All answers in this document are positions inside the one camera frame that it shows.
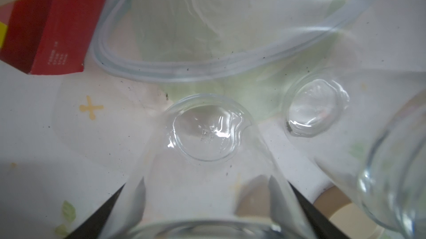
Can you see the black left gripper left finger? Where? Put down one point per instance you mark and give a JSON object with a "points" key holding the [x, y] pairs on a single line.
{"points": [[94, 225]]}

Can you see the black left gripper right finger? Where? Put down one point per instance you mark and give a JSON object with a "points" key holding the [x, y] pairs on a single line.
{"points": [[316, 215]]}

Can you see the glass tea jar beige lid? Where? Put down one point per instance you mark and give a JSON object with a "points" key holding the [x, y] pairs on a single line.
{"points": [[206, 173]]}

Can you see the red white bandage box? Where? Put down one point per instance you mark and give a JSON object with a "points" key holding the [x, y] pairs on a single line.
{"points": [[48, 37]]}

